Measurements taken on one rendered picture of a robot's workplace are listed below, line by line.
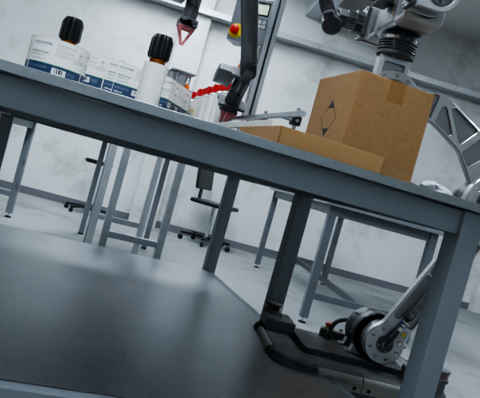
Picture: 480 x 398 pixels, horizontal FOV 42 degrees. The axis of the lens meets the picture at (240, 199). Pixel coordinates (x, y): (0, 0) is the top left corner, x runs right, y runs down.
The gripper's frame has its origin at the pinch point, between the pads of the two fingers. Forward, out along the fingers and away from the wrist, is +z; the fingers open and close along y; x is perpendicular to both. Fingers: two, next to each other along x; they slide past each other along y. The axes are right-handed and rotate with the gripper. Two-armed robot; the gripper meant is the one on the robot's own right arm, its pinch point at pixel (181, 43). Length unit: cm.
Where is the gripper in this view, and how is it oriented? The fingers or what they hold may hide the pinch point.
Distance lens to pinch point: 249.0
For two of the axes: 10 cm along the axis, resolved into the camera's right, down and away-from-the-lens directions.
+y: 3.1, 1.1, -9.5
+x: 9.1, 2.7, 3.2
